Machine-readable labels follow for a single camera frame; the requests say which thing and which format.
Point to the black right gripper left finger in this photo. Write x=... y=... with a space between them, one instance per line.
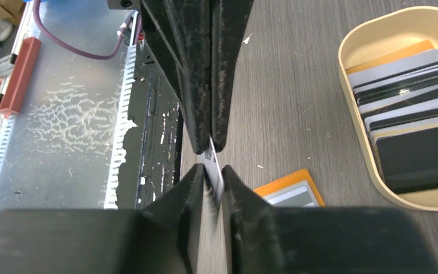
x=163 y=237

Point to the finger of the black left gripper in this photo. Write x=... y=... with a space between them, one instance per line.
x=178 y=35
x=229 y=22

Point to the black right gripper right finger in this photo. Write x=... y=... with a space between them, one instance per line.
x=262 y=238

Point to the orange leather card holder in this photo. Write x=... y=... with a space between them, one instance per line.
x=294 y=190

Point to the beige oval card tray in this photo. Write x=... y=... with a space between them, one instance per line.
x=370 y=40

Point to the stack of credit cards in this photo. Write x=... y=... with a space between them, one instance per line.
x=397 y=98

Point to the red bar on frame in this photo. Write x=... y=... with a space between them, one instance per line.
x=12 y=100

